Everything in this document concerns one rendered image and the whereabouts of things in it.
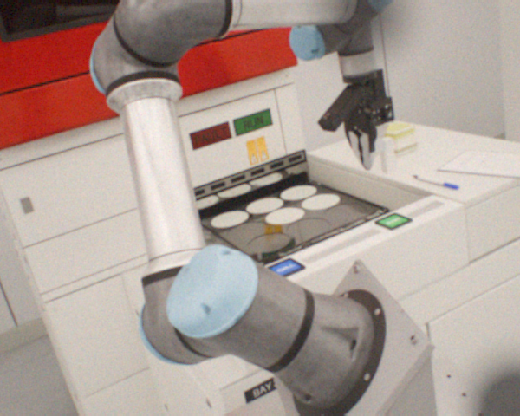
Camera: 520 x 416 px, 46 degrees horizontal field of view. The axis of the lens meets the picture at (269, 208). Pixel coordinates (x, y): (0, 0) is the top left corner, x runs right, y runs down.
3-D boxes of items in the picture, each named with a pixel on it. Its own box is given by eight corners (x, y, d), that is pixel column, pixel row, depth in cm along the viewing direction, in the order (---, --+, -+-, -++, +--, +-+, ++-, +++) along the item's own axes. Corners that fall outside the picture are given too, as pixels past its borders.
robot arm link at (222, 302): (291, 365, 72) (192, 317, 67) (236, 374, 83) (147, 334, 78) (315, 274, 78) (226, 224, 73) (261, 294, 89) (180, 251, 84)
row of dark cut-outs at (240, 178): (165, 208, 165) (163, 199, 164) (303, 159, 182) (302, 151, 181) (166, 209, 164) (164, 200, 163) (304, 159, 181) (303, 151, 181)
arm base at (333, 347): (389, 350, 74) (325, 316, 71) (315, 434, 79) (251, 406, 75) (356, 282, 88) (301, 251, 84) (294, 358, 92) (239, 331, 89)
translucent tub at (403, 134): (379, 152, 169) (375, 128, 166) (399, 145, 172) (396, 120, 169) (397, 157, 162) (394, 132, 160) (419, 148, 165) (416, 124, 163)
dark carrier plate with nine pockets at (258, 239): (198, 223, 165) (198, 221, 165) (305, 182, 179) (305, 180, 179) (258, 263, 136) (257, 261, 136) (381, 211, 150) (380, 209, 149)
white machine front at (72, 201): (42, 300, 157) (-14, 150, 142) (309, 196, 189) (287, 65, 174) (43, 304, 154) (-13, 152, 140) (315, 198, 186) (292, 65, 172)
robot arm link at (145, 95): (184, 367, 78) (107, -14, 89) (141, 377, 90) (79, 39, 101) (263, 348, 85) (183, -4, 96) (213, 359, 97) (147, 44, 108)
